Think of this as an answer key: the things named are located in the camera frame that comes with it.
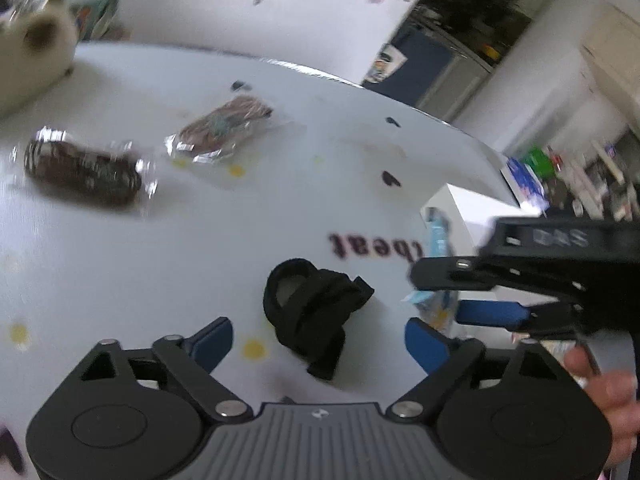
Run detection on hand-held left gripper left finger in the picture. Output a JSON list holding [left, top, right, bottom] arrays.
[[79, 316, 252, 420]]

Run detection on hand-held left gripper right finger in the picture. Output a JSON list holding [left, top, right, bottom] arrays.
[[389, 316, 568, 421]]

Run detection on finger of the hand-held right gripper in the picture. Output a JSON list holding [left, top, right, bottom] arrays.
[[456, 299, 583, 342], [410, 256, 502, 293]]

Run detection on blue and white packet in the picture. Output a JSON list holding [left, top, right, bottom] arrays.
[[402, 207, 461, 332]]

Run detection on white cardboard box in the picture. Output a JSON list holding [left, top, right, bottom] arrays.
[[421, 183, 544, 272]]

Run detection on black fabric wrist band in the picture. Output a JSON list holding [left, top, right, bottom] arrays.
[[263, 258, 376, 382]]

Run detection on person's right hand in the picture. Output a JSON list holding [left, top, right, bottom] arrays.
[[564, 347, 640, 472]]

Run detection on blue and white tissue pack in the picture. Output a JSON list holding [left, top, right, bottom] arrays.
[[501, 157, 549, 209]]

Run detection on green shopping bag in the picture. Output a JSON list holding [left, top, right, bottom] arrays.
[[525, 147, 557, 177]]

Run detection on dark blue sofa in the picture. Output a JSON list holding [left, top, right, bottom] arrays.
[[387, 27, 494, 112]]

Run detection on dark brown wrapped packet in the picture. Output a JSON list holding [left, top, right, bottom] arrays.
[[22, 127, 159, 214]]

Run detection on brown packet with straw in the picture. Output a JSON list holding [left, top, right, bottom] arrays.
[[163, 93, 276, 166]]

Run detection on white printed tote bag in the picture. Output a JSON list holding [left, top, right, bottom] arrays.
[[363, 42, 407, 85]]

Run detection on cream cat figurine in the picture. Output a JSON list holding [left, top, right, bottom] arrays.
[[0, 0, 79, 117]]

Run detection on patterned cloth covered stand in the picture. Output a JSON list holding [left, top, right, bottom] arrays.
[[66, 0, 124, 42]]

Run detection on cream wall cabinet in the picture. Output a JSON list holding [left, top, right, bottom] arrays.
[[580, 2, 640, 134]]

